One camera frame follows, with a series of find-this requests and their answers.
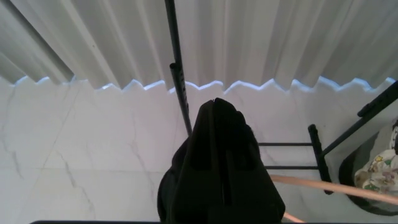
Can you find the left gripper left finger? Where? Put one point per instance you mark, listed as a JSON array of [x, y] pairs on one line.
[[196, 189]]

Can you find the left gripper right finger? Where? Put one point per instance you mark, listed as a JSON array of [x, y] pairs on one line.
[[252, 193]]

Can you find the black garment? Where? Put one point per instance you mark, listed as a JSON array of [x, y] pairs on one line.
[[228, 116]]

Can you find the pink clothes hanger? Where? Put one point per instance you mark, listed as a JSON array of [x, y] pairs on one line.
[[342, 187]]

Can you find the white laundry basket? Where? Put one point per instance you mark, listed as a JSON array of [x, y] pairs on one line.
[[346, 174]]

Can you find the black clothes rack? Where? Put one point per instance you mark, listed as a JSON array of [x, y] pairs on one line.
[[175, 46]]

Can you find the cream printed garment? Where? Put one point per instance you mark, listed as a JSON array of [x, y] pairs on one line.
[[379, 171]]

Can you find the white curtain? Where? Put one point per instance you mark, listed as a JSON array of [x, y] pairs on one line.
[[248, 37]]

